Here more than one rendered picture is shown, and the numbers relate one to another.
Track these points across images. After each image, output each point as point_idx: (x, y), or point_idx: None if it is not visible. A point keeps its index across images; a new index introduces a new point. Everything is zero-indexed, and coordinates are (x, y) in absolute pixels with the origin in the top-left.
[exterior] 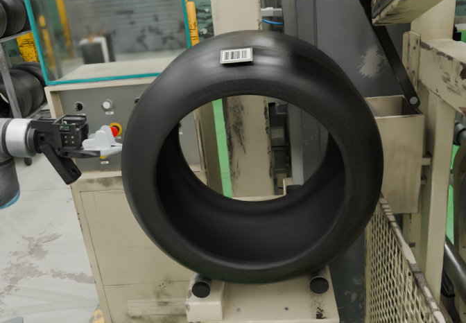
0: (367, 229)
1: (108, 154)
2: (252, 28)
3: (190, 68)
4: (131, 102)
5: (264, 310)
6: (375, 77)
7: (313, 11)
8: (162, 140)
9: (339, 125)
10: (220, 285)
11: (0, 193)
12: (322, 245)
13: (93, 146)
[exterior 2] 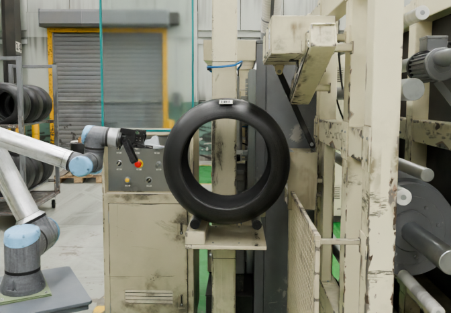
0: (288, 224)
1: (156, 148)
2: None
3: (205, 106)
4: None
5: (227, 243)
6: (298, 142)
7: (265, 101)
8: (188, 136)
9: (268, 136)
10: (203, 228)
11: (98, 162)
12: (258, 197)
13: (149, 144)
